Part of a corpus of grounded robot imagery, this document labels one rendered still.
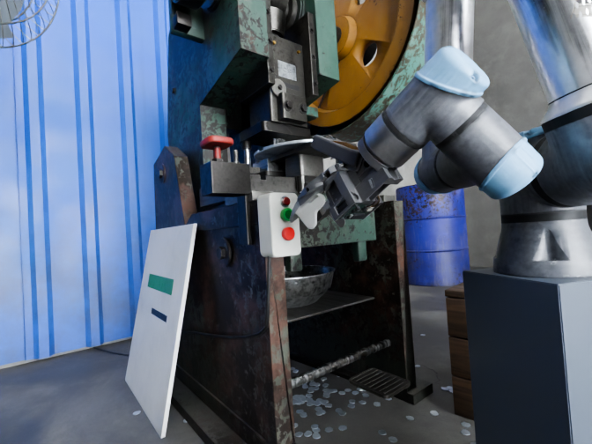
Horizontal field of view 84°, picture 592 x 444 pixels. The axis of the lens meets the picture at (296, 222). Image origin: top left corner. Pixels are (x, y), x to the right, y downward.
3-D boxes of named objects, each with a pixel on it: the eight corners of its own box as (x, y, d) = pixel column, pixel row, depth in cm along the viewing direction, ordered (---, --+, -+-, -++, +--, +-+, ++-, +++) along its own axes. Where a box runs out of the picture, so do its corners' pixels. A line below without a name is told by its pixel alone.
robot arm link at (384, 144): (373, 106, 45) (406, 116, 50) (352, 130, 48) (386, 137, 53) (399, 146, 42) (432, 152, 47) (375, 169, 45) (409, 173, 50)
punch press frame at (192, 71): (390, 346, 103) (361, -65, 107) (280, 395, 77) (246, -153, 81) (259, 309, 166) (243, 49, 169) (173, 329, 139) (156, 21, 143)
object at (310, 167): (361, 188, 92) (358, 142, 92) (325, 188, 83) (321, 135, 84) (305, 199, 112) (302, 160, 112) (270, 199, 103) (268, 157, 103)
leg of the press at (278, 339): (305, 480, 71) (278, 75, 74) (260, 511, 64) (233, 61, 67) (172, 363, 144) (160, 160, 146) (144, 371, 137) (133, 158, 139)
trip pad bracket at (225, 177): (255, 244, 74) (250, 159, 75) (215, 247, 68) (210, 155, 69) (242, 244, 79) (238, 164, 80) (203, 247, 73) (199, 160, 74)
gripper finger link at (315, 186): (294, 204, 56) (333, 173, 52) (292, 197, 56) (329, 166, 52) (311, 208, 60) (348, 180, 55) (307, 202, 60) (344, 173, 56)
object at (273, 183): (358, 197, 113) (357, 181, 114) (243, 196, 86) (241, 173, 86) (303, 206, 137) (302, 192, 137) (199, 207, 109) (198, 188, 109)
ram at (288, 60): (316, 123, 107) (310, 34, 107) (279, 115, 97) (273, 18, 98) (285, 137, 120) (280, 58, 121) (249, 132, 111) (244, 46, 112)
